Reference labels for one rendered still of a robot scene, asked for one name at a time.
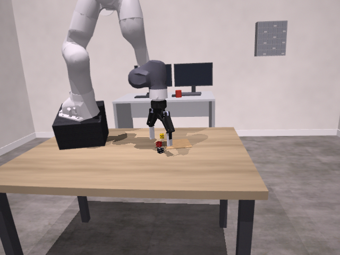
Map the black die with white pips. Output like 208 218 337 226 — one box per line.
157 147 164 154

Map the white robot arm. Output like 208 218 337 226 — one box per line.
59 0 168 122

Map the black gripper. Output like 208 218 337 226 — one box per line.
147 100 175 147

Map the tan textured mat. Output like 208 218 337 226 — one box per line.
164 139 192 149

